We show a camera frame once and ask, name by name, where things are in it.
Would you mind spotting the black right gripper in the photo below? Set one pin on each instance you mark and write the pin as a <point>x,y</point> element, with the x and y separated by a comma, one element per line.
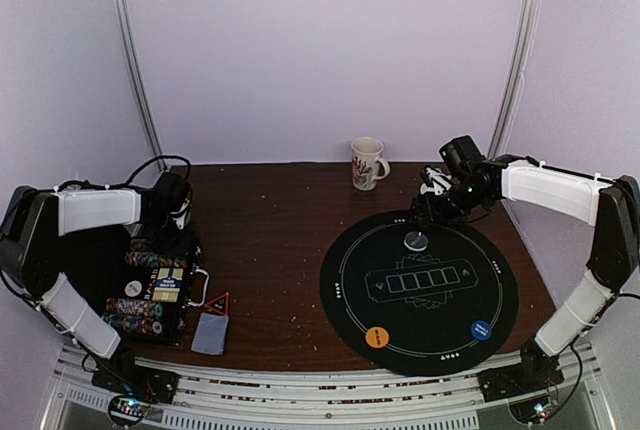
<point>426,207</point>

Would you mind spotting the left aluminium frame post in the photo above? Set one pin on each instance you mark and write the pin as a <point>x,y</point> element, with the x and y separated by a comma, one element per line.
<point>136,81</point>

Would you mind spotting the clear dealer button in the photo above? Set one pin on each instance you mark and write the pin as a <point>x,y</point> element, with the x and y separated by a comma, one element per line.
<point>416,241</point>

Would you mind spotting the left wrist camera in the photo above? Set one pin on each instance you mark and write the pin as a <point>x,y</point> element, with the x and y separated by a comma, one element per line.
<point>182,217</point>

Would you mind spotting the black poker chip case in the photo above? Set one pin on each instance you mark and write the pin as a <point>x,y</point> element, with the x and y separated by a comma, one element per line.
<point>153,290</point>

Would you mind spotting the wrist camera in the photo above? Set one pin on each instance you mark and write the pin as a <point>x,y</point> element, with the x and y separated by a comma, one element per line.
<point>434,181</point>
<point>182,217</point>

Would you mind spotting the right aluminium frame post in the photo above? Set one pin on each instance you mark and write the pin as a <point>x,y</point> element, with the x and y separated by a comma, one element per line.
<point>509,102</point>

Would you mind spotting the aluminium frame post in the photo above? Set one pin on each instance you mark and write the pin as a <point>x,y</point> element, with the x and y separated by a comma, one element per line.
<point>136,81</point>
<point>509,102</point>

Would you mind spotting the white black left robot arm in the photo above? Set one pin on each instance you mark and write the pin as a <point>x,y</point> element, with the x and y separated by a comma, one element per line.
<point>108,266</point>

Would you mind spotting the orange big blind button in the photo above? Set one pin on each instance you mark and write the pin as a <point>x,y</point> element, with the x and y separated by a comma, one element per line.
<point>377,337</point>

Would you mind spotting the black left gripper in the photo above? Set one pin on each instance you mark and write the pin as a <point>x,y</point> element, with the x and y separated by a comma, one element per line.
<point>182,248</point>

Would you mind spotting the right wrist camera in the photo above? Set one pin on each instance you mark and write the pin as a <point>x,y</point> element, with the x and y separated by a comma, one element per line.
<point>434,181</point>

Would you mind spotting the floral ceramic mug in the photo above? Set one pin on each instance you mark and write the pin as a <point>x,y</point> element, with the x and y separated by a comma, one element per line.
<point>367,163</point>

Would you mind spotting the blue playing card deck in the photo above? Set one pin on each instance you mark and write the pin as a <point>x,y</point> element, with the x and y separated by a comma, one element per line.
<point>210,334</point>

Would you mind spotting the black red triangle marker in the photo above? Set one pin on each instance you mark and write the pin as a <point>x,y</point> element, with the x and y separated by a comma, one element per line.
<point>219,305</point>

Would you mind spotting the round black poker mat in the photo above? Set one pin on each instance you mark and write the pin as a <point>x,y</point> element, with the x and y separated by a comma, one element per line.
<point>427,300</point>

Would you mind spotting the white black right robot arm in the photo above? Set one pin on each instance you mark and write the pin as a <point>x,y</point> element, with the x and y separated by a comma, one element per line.
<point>562,215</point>

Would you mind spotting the blue small blind button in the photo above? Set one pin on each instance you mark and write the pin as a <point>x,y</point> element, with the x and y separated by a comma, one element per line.
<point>481,330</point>

